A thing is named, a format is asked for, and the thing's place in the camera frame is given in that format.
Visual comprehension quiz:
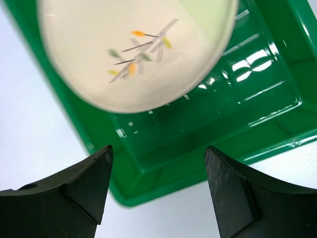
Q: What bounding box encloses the cream plate green section front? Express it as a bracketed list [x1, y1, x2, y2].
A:
[36, 0, 239, 114]

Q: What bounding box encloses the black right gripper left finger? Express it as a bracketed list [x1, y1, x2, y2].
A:
[0, 145, 113, 238]

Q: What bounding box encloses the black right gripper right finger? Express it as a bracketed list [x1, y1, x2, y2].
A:
[205, 146, 317, 238]

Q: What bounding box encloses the green plastic bin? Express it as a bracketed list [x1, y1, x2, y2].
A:
[4, 0, 317, 207]

